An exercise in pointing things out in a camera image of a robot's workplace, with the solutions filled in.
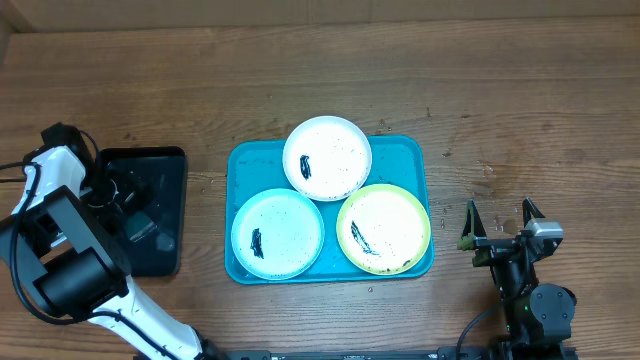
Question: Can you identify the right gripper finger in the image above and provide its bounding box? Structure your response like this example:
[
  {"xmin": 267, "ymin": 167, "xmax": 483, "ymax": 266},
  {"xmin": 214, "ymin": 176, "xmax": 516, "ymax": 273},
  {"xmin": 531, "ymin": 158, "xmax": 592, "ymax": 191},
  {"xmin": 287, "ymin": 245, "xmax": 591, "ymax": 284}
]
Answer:
[
  {"xmin": 522, "ymin": 197, "xmax": 545, "ymax": 231},
  {"xmin": 457, "ymin": 200, "xmax": 487, "ymax": 251}
]

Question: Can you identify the white plate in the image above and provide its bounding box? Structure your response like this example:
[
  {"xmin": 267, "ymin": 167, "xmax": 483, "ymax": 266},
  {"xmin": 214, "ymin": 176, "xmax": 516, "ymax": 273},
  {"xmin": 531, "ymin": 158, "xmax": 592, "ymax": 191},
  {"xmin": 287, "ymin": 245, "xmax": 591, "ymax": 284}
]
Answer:
[{"xmin": 282, "ymin": 115, "xmax": 372, "ymax": 202}]

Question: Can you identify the light blue plate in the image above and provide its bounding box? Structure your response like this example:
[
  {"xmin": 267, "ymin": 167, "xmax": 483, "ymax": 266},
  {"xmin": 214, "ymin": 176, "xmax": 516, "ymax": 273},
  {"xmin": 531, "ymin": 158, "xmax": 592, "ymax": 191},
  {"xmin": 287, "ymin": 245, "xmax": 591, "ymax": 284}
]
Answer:
[{"xmin": 230, "ymin": 188, "xmax": 325, "ymax": 281}]

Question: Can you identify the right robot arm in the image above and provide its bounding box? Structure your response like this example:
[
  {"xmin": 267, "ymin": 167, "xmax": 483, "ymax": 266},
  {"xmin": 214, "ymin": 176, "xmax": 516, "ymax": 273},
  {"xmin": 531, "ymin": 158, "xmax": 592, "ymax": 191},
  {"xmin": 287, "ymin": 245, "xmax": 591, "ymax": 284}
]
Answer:
[{"xmin": 454, "ymin": 198, "xmax": 578, "ymax": 359}]

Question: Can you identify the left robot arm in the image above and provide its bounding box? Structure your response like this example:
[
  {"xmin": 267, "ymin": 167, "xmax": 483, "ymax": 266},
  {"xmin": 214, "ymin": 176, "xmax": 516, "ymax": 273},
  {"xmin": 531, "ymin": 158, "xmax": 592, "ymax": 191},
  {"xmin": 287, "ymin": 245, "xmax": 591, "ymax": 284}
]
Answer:
[{"xmin": 1, "ymin": 123, "xmax": 224, "ymax": 359}]

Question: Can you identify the black water tray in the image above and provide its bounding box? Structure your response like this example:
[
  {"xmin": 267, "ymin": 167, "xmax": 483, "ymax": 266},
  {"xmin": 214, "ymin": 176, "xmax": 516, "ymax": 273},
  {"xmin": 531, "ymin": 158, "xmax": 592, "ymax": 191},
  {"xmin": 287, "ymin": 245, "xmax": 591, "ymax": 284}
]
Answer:
[{"xmin": 97, "ymin": 146, "xmax": 188, "ymax": 277}]

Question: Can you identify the teal plastic tray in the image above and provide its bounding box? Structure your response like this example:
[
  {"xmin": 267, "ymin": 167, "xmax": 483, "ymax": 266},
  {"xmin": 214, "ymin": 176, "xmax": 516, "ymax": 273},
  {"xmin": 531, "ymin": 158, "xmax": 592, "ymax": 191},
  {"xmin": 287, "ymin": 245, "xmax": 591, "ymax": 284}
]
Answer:
[{"xmin": 224, "ymin": 135, "xmax": 429, "ymax": 285}]

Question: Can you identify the yellow-green plate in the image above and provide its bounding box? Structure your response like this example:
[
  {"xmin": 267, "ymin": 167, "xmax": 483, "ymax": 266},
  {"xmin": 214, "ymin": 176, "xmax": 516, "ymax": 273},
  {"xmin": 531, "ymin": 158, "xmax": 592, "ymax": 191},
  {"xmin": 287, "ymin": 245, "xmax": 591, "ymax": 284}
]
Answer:
[{"xmin": 336, "ymin": 184, "xmax": 431, "ymax": 276}]

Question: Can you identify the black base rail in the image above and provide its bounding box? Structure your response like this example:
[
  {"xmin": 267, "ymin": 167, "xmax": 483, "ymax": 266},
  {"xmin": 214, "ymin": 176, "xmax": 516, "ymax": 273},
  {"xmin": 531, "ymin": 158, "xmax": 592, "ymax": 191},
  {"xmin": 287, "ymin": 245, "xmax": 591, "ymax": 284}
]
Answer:
[{"xmin": 227, "ymin": 346, "xmax": 579, "ymax": 360}]

